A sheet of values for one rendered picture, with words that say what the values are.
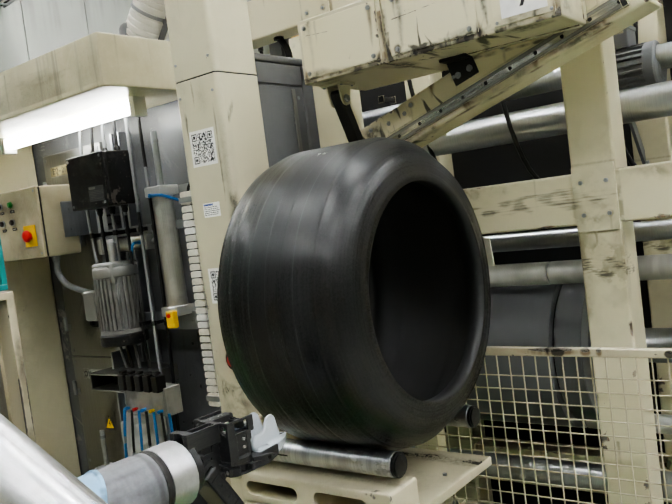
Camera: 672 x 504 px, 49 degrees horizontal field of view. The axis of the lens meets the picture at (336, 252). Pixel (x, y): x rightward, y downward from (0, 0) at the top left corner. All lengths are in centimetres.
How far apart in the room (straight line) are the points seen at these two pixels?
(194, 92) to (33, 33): 1019
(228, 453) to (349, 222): 40
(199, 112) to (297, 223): 47
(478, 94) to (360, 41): 28
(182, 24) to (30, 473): 104
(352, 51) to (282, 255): 61
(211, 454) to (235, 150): 69
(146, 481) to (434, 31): 101
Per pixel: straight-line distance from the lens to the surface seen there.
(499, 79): 162
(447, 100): 167
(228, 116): 155
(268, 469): 150
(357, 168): 125
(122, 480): 98
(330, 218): 118
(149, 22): 219
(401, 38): 159
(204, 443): 108
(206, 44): 158
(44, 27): 1186
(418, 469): 157
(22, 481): 85
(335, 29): 169
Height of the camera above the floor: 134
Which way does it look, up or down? 3 degrees down
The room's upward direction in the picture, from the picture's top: 7 degrees counter-clockwise
